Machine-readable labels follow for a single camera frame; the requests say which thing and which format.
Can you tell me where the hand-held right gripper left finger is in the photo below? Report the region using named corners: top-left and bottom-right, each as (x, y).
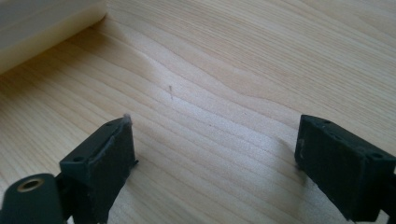
top-left (59, 113), bottom-right (139, 224)

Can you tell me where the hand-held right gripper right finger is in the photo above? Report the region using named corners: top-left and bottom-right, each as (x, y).
top-left (293, 114), bottom-right (396, 222)

